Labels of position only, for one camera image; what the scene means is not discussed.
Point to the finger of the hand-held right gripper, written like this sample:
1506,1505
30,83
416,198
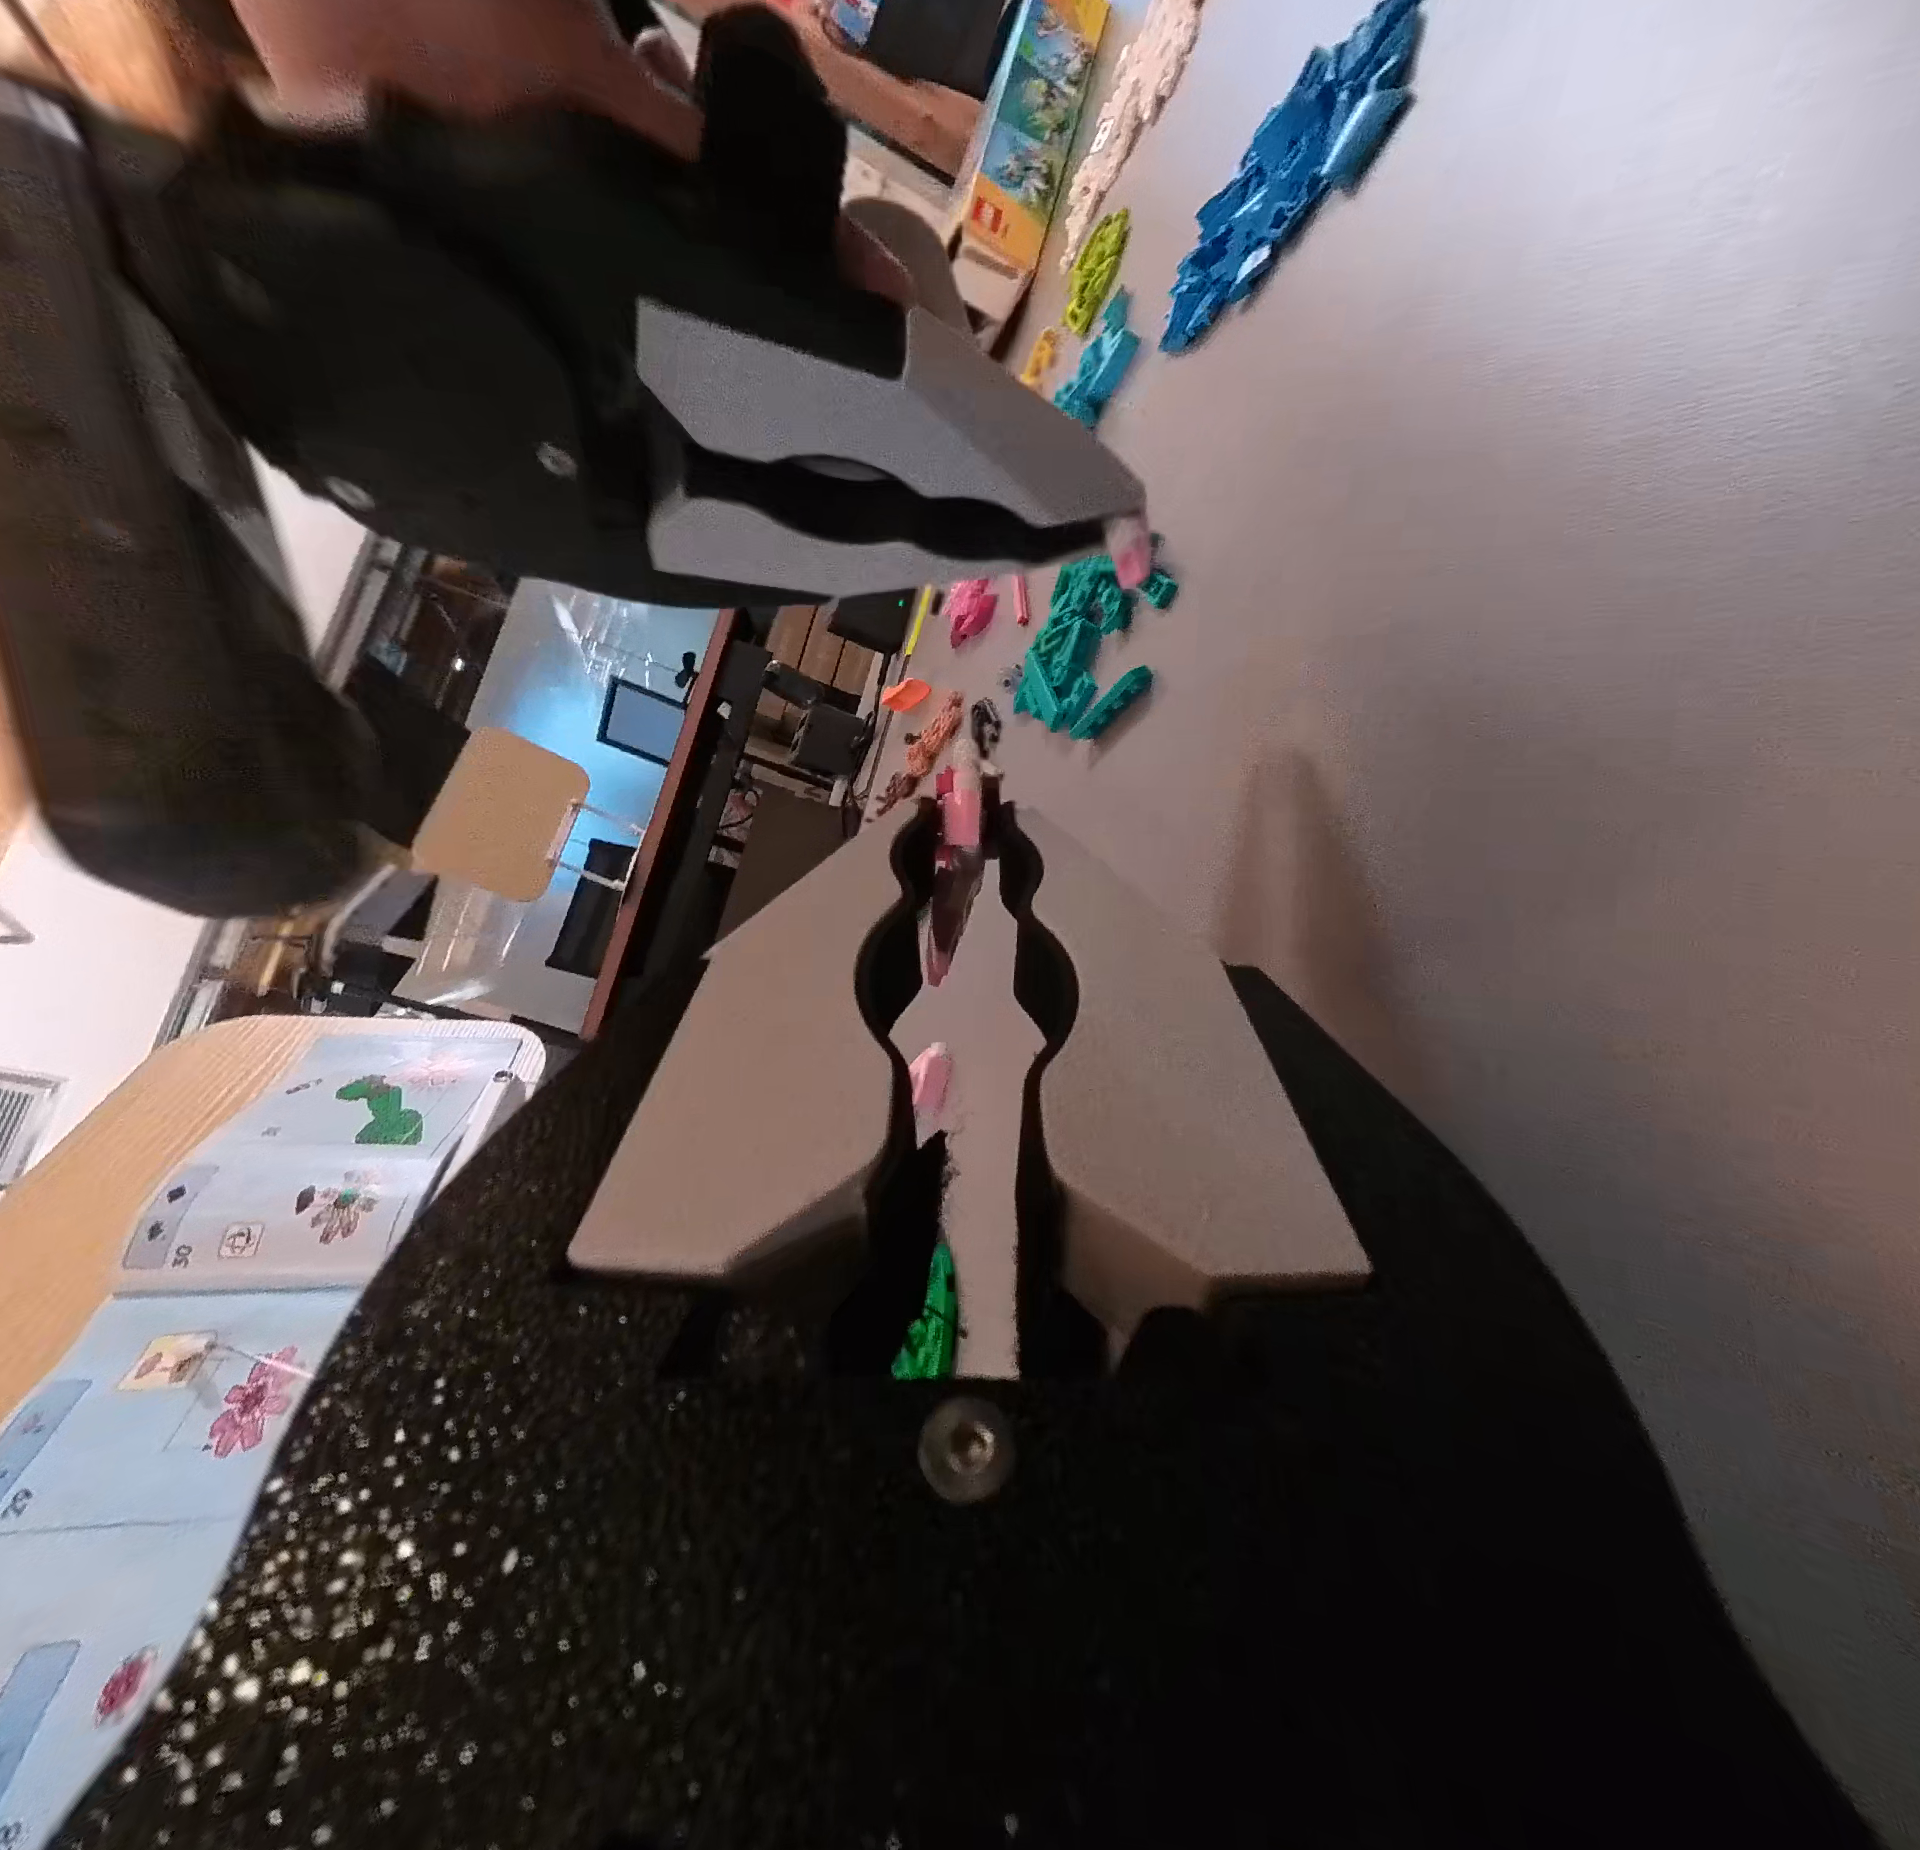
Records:
840,379
780,570

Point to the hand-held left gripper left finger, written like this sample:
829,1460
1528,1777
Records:
750,1099

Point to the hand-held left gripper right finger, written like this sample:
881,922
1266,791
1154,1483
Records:
1186,1099

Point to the pink tan lego flower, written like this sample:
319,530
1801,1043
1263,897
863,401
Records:
961,822

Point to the pink lego petal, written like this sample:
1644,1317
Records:
929,1082
1128,549

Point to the bright orange lego piece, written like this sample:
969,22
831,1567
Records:
903,694

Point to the pile of magenta lego pieces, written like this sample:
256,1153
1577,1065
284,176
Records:
971,614

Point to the yellow lego piece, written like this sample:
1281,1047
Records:
1038,358

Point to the pile of orange lego pieces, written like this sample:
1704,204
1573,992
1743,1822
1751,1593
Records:
929,747

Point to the pile of light turquoise lego pieces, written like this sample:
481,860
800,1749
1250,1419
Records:
1104,366

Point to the green lego plant base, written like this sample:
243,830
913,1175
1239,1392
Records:
933,1317

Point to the pile of lime lego pieces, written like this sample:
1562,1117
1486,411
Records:
1096,254

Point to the pile of teal lego pieces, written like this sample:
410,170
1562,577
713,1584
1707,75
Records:
1073,650

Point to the colourful lego box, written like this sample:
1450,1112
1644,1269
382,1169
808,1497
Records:
1036,96

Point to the pile of white lego pieces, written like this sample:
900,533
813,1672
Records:
1162,51

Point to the pile of blue lego pieces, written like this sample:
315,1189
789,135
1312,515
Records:
1307,156

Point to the lego instruction booklet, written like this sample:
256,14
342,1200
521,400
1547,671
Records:
224,1175

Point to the person's right hand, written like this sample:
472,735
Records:
481,20

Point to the dark office desk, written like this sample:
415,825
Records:
675,832

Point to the beige chair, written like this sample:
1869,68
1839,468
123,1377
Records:
496,822

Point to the light wooden board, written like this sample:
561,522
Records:
90,1191

